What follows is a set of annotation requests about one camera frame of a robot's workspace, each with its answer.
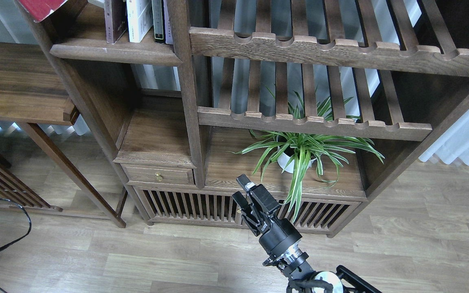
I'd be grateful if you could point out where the dark wooden bookshelf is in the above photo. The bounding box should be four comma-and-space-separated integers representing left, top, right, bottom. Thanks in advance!
15, 0, 469, 237

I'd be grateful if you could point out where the dark brown book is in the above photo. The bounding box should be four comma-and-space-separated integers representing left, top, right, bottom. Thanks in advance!
104, 0, 127, 44

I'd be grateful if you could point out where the dark green upright book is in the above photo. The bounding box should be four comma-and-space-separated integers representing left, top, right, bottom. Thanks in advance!
151, 0, 165, 44

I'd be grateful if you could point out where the white upright book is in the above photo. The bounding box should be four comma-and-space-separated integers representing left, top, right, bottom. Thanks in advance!
126, 0, 153, 43

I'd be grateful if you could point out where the wooden side table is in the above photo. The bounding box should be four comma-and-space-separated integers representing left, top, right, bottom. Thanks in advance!
0, 42, 127, 228

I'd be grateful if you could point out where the red book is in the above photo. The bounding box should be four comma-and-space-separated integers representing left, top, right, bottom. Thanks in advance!
18, 0, 67, 23

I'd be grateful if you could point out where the green spider plant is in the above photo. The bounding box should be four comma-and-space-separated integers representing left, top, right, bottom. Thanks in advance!
230, 86, 385, 223

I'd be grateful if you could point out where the white plant pot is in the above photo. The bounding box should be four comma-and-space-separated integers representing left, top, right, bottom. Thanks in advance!
276, 140, 317, 175

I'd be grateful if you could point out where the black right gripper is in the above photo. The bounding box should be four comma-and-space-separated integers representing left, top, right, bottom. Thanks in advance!
232, 174, 302, 267

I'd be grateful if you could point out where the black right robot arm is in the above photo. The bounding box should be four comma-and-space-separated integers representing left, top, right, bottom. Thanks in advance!
232, 174, 379, 293

